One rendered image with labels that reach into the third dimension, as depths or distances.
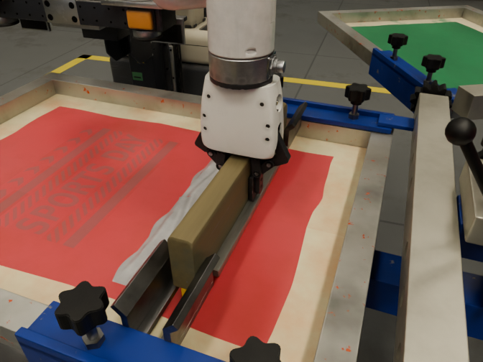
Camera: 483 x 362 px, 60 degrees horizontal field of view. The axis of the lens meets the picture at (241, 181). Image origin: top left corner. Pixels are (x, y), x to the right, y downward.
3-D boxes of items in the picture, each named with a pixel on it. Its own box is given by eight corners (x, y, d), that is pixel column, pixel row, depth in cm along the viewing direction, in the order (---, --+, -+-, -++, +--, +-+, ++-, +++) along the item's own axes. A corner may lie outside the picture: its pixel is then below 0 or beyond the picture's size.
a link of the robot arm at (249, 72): (293, 44, 49) (292, 68, 50) (223, 37, 51) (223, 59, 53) (274, 65, 43) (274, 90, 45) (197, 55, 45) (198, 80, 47)
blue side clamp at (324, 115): (233, 131, 85) (233, 100, 81) (241, 121, 89) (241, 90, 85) (384, 159, 76) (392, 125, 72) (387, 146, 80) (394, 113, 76)
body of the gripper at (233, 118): (292, 60, 50) (286, 142, 56) (213, 51, 53) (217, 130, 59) (274, 82, 44) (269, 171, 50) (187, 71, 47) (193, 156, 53)
